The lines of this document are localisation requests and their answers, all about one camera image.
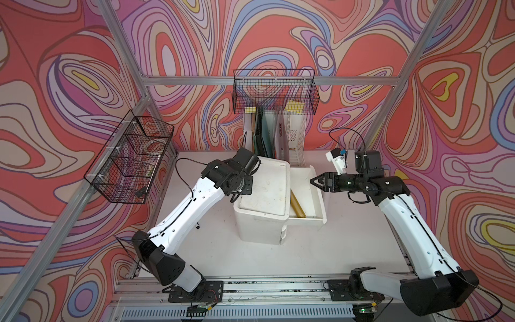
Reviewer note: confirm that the yellow sticky note pad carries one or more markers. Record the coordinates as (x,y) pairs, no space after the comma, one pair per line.
(294,107)

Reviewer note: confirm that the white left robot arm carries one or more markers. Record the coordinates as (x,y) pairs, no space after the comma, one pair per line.
(157,248)

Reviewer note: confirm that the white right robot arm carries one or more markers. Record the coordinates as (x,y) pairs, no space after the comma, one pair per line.
(440,283)

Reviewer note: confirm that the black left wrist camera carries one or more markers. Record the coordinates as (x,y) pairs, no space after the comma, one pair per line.
(246,161)

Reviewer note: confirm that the green folders in organizer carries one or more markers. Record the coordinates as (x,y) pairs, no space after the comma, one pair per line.
(262,137)

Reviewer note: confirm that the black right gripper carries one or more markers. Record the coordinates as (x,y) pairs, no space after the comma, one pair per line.
(326,177)

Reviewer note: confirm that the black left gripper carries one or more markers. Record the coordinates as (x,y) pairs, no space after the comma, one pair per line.
(248,188)

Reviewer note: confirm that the black wire basket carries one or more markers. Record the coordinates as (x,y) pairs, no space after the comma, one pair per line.
(127,166)
(270,88)

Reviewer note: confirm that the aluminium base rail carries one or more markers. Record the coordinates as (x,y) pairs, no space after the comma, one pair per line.
(258,298)

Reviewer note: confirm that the black wire basket on left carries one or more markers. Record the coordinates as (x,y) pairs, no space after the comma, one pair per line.
(127,166)

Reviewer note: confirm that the white plastic file organizer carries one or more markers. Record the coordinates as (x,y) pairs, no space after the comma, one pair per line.
(292,144)

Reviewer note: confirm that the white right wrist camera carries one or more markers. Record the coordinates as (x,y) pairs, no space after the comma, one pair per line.
(338,157)

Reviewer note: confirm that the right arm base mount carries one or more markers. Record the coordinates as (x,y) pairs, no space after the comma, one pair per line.
(352,289)

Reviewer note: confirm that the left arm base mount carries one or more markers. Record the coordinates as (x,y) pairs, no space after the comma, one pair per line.
(208,291)

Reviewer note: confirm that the white pull-out drawer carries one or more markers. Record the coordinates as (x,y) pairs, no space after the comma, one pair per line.
(309,197)

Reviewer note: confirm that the gold microphone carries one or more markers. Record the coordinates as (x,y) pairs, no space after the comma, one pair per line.
(295,204)

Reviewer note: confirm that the black wire basket at back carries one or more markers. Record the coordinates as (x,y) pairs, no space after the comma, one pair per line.
(270,88)

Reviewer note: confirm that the small yellow sticky notes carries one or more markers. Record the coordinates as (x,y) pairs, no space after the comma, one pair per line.
(250,110)

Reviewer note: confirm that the white drawer cabinet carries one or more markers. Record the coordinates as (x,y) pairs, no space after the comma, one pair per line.
(262,216)

